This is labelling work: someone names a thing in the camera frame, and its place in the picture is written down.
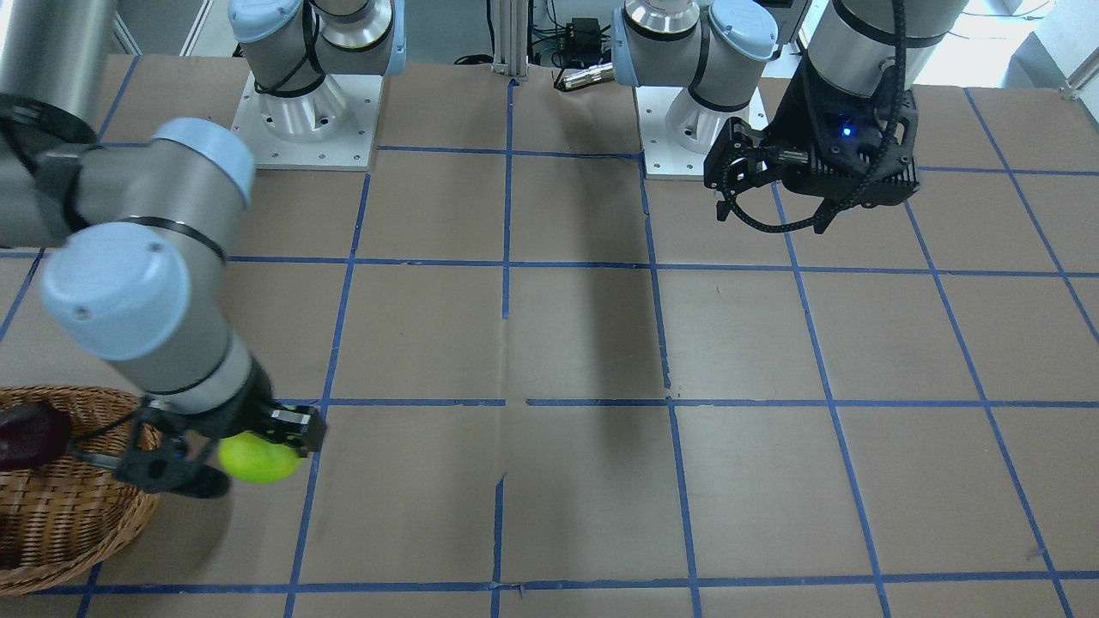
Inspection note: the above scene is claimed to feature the dark red apple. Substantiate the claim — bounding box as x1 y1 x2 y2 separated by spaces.
1 402 73 472

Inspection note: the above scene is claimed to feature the silver metal connector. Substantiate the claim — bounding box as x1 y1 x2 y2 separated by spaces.
554 63 615 93

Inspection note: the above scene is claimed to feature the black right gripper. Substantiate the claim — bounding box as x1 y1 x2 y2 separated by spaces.
68 360 328 500

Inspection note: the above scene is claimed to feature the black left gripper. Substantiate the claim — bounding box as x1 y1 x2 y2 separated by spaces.
703 58 921 234

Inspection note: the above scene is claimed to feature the green apple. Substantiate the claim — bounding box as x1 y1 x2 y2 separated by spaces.
217 432 301 484

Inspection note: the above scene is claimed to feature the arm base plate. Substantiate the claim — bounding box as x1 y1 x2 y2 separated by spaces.
633 86 768 181
230 75 385 173

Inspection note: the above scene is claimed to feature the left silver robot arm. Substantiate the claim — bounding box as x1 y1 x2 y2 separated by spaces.
610 1 965 234

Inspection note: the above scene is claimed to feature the woven wicker basket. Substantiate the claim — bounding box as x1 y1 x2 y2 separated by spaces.
1 385 160 596

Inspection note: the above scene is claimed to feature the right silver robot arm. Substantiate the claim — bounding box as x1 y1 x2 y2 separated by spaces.
1 1 407 500

